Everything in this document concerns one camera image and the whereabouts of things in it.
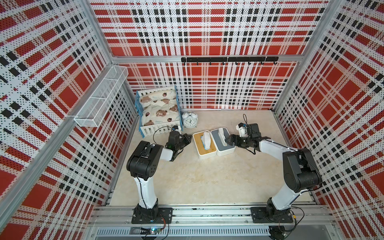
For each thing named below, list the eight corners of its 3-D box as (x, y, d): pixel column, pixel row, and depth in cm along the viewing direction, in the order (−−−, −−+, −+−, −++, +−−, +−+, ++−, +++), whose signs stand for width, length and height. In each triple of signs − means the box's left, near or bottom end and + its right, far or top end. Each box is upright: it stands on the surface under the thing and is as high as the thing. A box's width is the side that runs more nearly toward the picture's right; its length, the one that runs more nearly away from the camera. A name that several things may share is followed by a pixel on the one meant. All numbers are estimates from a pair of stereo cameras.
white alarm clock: (183, 128, 112) (182, 117, 102) (184, 122, 116) (182, 111, 106) (198, 128, 112) (197, 117, 102) (198, 122, 116) (197, 111, 106)
